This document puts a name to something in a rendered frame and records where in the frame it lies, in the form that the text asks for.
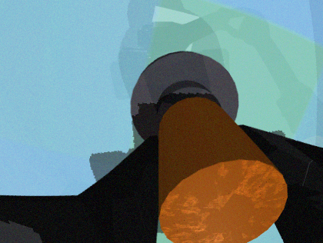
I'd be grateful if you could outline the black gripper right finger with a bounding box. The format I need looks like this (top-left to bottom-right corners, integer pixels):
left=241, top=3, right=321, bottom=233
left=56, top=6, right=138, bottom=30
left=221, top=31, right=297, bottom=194
left=239, top=125, right=323, bottom=243

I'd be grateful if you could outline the orange knob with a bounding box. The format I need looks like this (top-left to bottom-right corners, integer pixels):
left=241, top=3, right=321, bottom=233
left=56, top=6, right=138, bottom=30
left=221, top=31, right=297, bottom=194
left=158, top=97, right=287, bottom=243

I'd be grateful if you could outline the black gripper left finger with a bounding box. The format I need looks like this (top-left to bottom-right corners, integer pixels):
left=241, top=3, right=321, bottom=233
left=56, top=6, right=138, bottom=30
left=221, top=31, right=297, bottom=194
left=0, top=136, right=158, bottom=243

